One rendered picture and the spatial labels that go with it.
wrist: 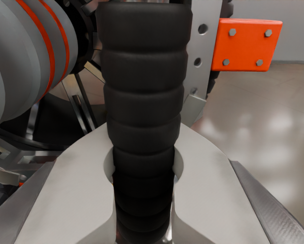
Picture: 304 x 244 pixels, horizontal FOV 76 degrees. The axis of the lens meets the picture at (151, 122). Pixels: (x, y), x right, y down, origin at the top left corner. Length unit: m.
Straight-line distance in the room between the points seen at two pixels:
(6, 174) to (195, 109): 0.38
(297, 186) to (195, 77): 1.27
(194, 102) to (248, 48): 0.11
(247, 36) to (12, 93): 0.29
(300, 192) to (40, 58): 1.43
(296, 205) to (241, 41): 1.16
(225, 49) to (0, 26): 0.26
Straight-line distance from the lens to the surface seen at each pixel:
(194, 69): 0.31
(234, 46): 0.32
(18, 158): 0.50
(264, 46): 0.34
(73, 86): 0.44
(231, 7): 0.40
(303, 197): 1.46
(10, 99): 0.20
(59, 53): 0.27
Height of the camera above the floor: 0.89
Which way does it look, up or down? 30 degrees down
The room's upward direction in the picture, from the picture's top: 2 degrees clockwise
